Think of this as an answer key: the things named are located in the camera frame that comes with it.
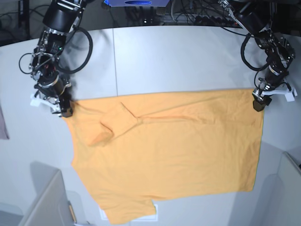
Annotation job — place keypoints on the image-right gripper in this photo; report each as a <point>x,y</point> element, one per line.
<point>270,81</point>

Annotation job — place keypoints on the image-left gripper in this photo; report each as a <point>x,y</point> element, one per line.
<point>56,86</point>

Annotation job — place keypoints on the orange T-shirt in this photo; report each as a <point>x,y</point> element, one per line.
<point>130,151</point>

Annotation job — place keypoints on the orange pencil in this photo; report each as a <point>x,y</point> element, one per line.
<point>72,213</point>

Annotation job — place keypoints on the black power strip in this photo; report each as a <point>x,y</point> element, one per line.
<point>214,21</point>

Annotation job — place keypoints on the blue grey device box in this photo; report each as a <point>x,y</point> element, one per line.
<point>128,3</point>

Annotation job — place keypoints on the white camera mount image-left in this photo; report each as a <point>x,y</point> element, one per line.
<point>36,101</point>

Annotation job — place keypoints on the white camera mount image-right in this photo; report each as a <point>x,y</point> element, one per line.
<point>285,89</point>

